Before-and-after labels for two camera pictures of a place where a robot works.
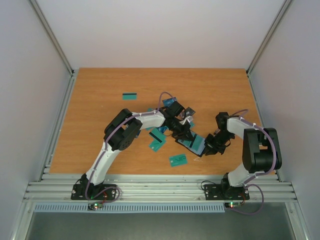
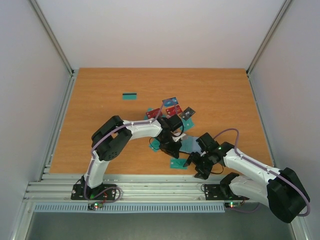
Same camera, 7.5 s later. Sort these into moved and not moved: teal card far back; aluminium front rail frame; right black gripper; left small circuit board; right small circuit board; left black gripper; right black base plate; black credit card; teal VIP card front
Moved: left black gripper; right black gripper; teal VIP card front
Not moved: aluminium front rail frame; black credit card; right black base plate; teal card far back; right small circuit board; left small circuit board
